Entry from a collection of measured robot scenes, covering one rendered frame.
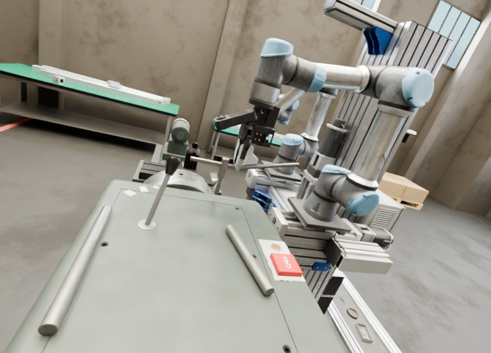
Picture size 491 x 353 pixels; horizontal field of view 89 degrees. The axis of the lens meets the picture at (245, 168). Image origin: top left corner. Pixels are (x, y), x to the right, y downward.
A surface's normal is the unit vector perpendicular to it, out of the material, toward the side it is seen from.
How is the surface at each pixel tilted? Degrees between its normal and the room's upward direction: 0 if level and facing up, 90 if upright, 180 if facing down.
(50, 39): 90
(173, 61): 90
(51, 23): 90
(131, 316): 0
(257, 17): 90
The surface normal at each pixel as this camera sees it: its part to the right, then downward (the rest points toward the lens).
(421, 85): 0.37, 0.29
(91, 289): 0.29, -0.90
